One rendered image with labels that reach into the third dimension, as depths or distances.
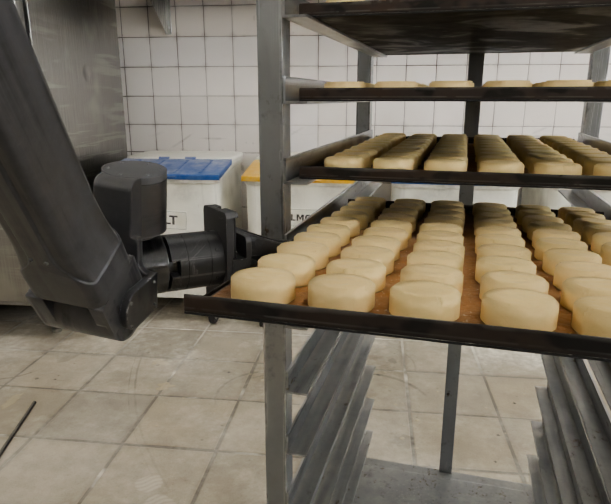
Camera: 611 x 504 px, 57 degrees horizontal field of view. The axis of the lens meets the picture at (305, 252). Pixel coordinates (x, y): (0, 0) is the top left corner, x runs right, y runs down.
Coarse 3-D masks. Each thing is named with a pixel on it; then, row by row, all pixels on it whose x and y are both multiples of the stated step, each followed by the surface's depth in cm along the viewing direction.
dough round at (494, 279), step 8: (488, 272) 45; (496, 272) 45; (504, 272) 45; (512, 272) 45; (520, 272) 46; (488, 280) 43; (496, 280) 43; (504, 280) 43; (512, 280) 43; (520, 280) 43; (528, 280) 43; (536, 280) 43; (544, 280) 43; (480, 288) 44; (488, 288) 43; (528, 288) 42; (536, 288) 42; (544, 288) 42; (480, 296) 44
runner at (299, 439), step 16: (352, 336) 111; (336, 352) 102; (352, 352) 104; (336, 368) 98; (320, 384) 91; (336, 384) 93; (304, 400) 83; (320, 400) 88; (304, 416) 82; (320, 416) 83; (288, 432) 75; (304, 432) 79; (288, 448) 75; (304, 448) 76
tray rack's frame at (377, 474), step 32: (480, 64) 114; (608, 64) 107; (448, 352) 132; (448, 384) 134; (448, 416) 136; (448, 448) 138; (384, 480) 137; (416, 480) 137; (448, 480) 137; (480, 480) 137
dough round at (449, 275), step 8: (416, 264) 48; (424, 264) 48; (432, 264) 48; (408, 272) 45; (416, 272) 45; (424, 272) 45; (432, 272) 45; (440, 272) 45; (448, 272) 45; (456, 272) 45; (400, 280) 46; (408, 280) 45; (432, 280) 43; (440, 280) 44; (448, 280) 44; (456, 280) 44; (456, 288) 44
